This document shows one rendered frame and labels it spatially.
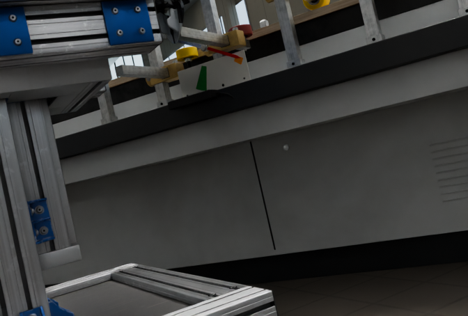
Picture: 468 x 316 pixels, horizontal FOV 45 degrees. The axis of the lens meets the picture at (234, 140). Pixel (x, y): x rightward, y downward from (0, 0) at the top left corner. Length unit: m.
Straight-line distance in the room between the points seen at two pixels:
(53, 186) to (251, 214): 1.00
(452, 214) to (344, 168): 0.36
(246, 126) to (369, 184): 0.45
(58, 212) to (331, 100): 0.87
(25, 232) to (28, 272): 0.08
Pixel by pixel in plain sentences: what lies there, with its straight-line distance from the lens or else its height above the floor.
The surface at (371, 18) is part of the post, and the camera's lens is 1.66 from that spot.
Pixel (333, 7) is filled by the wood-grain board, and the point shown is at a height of 0.89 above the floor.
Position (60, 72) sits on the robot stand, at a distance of 1.16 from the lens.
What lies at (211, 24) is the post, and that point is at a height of 0.91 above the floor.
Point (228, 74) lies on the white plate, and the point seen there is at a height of 0.74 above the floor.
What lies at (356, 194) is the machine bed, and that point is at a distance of 1.91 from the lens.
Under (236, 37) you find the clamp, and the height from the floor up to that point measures 0.84.
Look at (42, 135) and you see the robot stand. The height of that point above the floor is 0.60.
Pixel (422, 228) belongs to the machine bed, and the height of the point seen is 0.12.
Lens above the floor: 0.46
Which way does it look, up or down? 2 degrees up
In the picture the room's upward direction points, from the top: 13 degrees counter-clockwise
